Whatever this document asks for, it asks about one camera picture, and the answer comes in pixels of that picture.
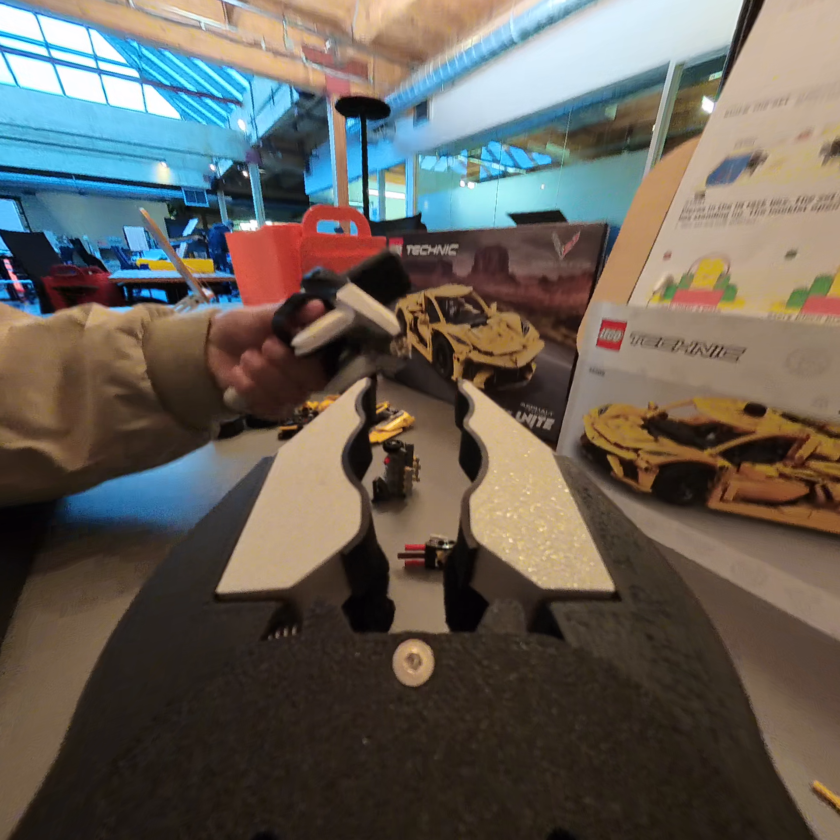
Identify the instruction poster board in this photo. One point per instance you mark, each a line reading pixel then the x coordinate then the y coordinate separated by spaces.
pixel 754 164

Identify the small black red-pin brick assembly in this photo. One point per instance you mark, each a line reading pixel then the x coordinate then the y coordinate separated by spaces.
pixel 426 552

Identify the dark car set box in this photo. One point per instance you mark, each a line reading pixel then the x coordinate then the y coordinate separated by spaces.
pixel 512 295

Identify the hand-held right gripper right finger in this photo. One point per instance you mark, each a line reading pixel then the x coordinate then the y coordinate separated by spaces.
pixel 538 525

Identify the white instruction booklet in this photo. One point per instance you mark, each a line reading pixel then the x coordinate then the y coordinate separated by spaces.
pixel 689 459

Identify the red plastic bin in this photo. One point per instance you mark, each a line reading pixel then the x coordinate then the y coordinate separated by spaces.
pixel 275 262

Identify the brick engine assembly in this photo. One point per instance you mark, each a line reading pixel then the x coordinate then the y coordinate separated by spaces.
pixel 397 469

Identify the grey desk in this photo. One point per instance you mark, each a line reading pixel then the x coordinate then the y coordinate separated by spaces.
pixel 85 577

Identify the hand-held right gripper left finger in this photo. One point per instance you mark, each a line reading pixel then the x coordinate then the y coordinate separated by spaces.
pixel 295 525

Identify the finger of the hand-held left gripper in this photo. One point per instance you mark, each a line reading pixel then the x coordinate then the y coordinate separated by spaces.
pixel 358 374

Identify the person's left hand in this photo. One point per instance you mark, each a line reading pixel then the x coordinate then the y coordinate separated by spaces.
pixel 256 367

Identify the person's left forearm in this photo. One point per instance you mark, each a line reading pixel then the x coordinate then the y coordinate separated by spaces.
pixel 98 394

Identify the yellow brick car body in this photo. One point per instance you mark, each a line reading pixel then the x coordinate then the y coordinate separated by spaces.
pixel 390 420

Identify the black stand pole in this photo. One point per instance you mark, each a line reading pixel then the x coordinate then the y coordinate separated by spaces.
pixel 363 151

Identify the silver ventilation duct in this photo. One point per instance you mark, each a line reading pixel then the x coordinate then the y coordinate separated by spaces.
pixel 485 46

